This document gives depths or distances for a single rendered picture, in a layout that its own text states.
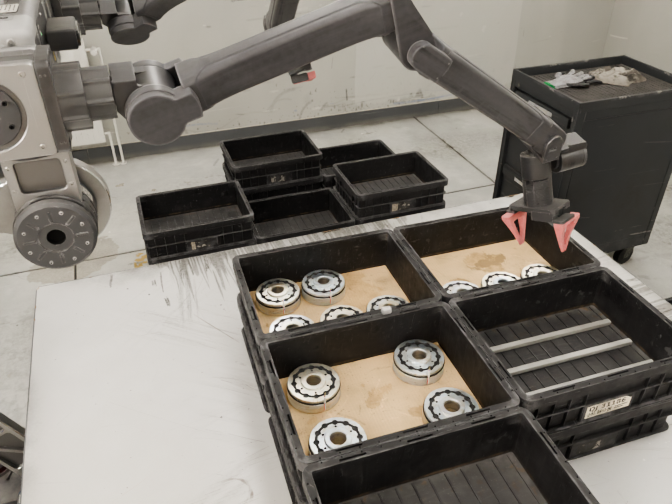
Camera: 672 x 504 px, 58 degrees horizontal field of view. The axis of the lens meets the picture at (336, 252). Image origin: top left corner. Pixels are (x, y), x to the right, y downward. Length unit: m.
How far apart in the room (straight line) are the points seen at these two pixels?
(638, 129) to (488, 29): 2.22
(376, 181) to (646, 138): 1.13
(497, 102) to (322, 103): 3.35
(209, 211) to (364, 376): 1.40
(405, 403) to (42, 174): 0.79
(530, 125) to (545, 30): 3.96
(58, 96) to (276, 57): 0.28
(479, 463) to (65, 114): 0.85
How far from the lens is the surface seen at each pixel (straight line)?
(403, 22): 0.91
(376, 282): 1.49
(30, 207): 1.19
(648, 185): 3.03
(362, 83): 4.45
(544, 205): 1.28
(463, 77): 1.02
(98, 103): 0.86
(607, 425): 1.35
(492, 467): 1.15
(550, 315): 1.48
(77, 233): 1.20
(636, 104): 2.74
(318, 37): 0.88
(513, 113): 1.12
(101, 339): 1.64
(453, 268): 1.57
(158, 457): 1.34
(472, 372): 1.23
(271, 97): 4.26
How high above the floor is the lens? 1.73
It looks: 34 degrees down
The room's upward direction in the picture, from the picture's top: straight up
